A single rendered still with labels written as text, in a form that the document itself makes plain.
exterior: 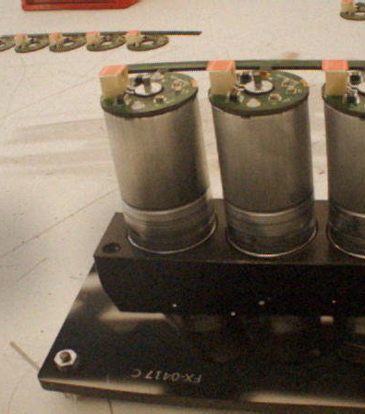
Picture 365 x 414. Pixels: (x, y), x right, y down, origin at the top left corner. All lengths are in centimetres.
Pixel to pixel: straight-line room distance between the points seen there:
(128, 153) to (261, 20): 26
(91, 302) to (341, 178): 8
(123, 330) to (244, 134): 6
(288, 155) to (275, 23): 26
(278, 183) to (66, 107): 19
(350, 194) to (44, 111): 20
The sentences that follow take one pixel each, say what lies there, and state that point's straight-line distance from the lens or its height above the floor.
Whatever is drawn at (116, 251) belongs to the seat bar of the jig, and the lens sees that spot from 19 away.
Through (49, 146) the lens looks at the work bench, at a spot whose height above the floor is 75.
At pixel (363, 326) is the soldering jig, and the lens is 17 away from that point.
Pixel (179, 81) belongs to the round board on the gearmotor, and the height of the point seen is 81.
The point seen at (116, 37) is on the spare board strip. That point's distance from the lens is 42.
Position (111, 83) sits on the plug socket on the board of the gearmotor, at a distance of 17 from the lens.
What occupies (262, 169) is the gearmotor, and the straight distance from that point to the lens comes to 17.
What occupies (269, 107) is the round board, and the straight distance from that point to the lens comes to 16.
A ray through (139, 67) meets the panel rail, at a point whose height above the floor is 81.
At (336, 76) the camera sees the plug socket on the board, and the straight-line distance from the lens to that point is 16.
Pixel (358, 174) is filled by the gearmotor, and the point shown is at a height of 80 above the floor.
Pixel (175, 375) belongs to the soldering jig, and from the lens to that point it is 17.
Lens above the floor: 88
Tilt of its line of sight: 33 degrees down
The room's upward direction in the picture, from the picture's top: 9 degrees counter-clockwise
